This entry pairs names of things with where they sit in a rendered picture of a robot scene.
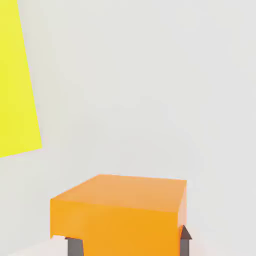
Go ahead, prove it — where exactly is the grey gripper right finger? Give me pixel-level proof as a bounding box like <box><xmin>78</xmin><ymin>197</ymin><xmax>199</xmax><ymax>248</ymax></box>
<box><xmin>177</xmin><ymin>224</ymin><xmax>193</xmax><ymax>256</ymax></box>

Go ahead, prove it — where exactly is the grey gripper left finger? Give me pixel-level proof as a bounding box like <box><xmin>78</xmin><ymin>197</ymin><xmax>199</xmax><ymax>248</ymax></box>
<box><xmin>64</xmin><ymin>237</ymin><xmax>85</xmax><ymax>256</ymax></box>

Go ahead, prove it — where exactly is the small orange cube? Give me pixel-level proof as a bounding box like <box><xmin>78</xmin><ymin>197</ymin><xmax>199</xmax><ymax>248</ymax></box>
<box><xmin>49</xmin><ymin>173</ymin><xmax>188</xmax><ymax>256</ymax></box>

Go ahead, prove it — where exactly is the large yellow box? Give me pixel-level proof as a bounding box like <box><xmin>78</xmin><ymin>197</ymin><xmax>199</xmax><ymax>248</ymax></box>
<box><xmin>0</xmin><ymin>0</ymin><xmax>43</xmax><ymax>159</ymax></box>

